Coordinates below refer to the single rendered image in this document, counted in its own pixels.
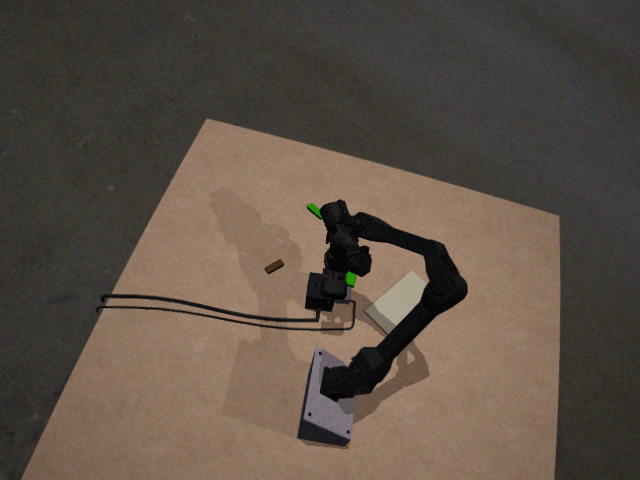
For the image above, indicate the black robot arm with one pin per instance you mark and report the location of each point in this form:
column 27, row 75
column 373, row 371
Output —
column 445, row 289

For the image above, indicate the green rectangular block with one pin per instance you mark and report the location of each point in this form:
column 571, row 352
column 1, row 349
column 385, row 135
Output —
column 315, row 210
column 350, row 279

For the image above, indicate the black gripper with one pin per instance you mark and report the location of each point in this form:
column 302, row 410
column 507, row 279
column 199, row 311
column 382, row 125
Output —
column 333, row 283

